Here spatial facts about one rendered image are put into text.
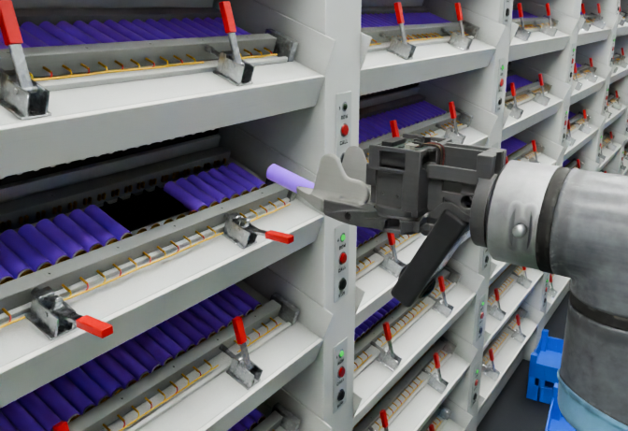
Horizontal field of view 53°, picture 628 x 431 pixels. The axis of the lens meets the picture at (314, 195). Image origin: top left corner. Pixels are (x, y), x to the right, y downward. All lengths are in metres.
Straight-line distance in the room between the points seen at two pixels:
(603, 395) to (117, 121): 0.48
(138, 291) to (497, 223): 0.37
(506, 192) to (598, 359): 0.15
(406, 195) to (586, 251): 0.16
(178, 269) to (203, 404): 0.20
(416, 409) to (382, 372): 0.27
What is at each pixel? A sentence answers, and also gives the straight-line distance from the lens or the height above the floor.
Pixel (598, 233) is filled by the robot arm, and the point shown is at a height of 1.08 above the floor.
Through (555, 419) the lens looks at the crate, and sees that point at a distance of 1.51.
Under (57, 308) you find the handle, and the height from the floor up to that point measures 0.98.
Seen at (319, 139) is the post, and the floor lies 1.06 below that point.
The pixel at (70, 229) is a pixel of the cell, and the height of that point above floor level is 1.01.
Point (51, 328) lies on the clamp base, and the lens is 0.63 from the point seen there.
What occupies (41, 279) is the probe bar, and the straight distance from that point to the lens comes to 0.66.
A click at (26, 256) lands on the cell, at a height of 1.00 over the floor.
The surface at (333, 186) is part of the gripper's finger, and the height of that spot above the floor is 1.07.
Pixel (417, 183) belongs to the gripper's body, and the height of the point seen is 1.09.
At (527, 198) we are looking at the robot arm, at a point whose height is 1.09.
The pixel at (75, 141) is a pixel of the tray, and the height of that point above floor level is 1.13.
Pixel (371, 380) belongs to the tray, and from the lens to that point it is 1.26.
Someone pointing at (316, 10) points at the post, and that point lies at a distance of 0.88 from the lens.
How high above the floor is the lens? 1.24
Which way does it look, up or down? 17 degrees down
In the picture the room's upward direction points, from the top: straight up
